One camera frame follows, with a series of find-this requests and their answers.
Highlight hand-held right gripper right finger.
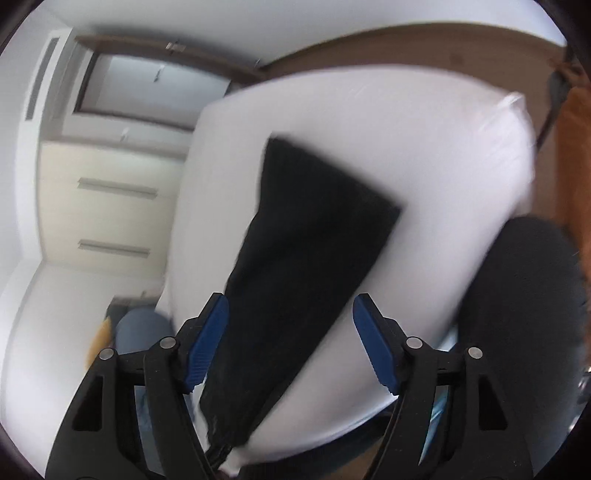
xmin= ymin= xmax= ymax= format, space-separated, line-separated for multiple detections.
xmin=353 ymin=292 xmax=534 ymax=480

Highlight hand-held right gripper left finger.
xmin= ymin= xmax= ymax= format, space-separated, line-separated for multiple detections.
xmin=44 ymin=292 xmax=230 ymax=480

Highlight orange bag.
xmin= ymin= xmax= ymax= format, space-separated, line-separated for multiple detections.
xmin=551 ymin=60 xmax=591 ymax=241

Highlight white bed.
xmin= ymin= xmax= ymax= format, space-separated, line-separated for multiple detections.
xmin=164 ymin=69 xmax=536 ymax=467

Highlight blue quilt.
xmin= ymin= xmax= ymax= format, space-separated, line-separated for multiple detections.
xmin=115 ymin=308 xmax=174 ymax=354

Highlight cream wardrobe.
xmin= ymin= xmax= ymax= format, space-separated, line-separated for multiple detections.
xmin=39 ymin=138 xmax=185 ymax=298

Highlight black pants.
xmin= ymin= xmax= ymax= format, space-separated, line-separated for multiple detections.
xmin=196 ymin=134 xmax=402 ymax=476

